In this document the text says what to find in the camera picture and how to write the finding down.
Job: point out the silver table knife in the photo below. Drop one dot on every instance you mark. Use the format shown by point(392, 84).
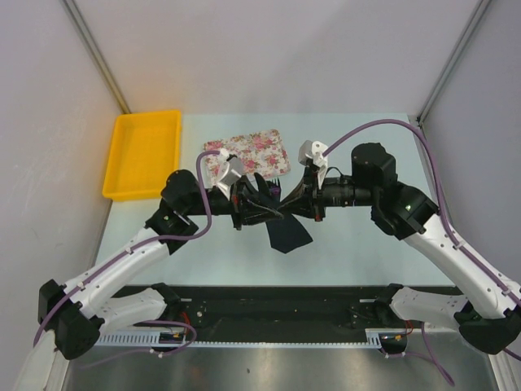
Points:
point(262, 185)

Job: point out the white slotted cable duct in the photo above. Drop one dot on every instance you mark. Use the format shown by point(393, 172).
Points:
point(163, 339)

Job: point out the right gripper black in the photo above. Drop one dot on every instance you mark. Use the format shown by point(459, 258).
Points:
point(307, 200)

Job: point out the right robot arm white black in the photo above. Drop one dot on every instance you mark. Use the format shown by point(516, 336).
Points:
point(483, 312)

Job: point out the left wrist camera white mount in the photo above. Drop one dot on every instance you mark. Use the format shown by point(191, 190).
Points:
point(230, 171)

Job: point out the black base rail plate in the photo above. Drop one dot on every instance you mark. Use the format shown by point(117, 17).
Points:
point(295, 313)

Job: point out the left aluminium frame post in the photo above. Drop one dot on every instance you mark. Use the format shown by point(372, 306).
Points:
point(80, 24)

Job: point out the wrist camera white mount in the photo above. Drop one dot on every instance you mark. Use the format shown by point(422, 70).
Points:
point(315, 152)
point(230, 171)

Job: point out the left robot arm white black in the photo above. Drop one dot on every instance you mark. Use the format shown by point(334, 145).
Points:
point(77, 313)

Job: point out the right aluminium frame post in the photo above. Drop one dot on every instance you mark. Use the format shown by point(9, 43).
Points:
point(455, 57)

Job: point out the aluminium frame post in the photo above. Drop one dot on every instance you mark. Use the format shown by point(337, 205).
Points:
point(455, 57)
point(80, 24)

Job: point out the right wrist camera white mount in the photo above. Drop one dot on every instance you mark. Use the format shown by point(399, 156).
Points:
point(315, 152)

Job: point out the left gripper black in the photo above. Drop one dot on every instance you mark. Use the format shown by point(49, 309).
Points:
point(244, 210)

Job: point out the floral pattern tray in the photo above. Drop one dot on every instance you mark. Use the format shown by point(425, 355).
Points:
point(261, 152)

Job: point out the yellow plastic bin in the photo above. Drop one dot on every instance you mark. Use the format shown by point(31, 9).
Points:
point(144, 151)

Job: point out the iridescent green fork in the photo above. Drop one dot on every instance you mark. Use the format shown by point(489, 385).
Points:
point(275, 189)

